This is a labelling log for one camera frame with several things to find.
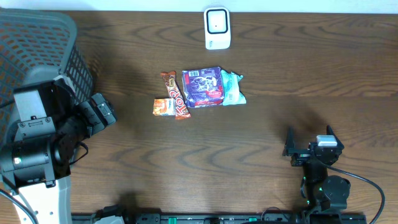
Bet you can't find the orange chocolate bar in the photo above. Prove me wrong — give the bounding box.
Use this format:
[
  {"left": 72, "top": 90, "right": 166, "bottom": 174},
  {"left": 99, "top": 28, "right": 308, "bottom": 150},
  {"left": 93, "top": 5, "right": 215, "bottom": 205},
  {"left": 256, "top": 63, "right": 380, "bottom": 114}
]
[{"left": 160, "top": 71, "right": 191, "bottom": 119}]

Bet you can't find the teal white snack packet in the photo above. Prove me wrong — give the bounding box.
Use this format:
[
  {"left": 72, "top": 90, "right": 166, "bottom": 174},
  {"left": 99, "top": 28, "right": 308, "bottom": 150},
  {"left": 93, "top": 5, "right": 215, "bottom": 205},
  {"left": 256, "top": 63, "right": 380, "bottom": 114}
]
[{"left": 221, "top": 70, "right": 246, "bottom": 106}]

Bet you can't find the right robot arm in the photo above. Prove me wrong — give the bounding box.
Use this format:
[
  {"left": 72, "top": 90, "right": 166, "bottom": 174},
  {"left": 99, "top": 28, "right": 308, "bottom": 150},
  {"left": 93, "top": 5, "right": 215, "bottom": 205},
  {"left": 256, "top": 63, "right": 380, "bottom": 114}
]
[{"left": 282, "top": 126, "right": 351, "bottom": 223}]

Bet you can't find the white barcode scanner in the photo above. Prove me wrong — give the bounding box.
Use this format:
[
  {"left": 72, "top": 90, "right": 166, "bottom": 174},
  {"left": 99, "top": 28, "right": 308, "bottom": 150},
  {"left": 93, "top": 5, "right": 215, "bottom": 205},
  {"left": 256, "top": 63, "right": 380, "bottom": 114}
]
[{"left": 203, "top": 7, "right": 231, "bottom": 50}]

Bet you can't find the grey plastic mesh basket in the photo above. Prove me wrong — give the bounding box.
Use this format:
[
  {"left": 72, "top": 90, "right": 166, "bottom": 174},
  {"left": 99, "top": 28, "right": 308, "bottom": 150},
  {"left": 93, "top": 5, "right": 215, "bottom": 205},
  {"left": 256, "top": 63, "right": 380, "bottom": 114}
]
[{"left": 1, "top": 9, "right": 95, "bottom": 142}]

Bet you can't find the purple snack packet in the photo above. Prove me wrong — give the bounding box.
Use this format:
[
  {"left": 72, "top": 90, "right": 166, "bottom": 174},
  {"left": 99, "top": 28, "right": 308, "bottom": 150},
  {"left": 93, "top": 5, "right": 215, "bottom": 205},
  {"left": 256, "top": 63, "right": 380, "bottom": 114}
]
[{"left": 182, "top": 67, "right": 224, "bottom": 108}]

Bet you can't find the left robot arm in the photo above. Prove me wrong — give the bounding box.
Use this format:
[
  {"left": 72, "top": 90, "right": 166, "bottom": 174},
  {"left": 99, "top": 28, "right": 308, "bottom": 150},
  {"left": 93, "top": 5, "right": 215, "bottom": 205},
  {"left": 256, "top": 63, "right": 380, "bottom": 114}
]
[{"left": 1, "top": 78, "right": 117, "bottom": 223}]

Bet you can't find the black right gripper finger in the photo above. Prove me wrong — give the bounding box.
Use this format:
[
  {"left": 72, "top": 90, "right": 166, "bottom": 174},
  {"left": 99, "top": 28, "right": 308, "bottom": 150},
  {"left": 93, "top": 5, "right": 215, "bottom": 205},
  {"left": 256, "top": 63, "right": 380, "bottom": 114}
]
[
  {"left": 282, "top": 127, "right": 295, "bottom": 156},
  {"left": 326, "top": 125, "right": 345, "bottom": 150}
]

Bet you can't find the small orange snack packet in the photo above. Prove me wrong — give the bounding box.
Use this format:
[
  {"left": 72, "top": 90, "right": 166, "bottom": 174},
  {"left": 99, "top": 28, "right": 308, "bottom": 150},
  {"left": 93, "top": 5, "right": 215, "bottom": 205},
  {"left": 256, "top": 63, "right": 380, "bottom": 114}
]
[{"left": 152, "top": 98, "right": 175, "bottom": 116}]

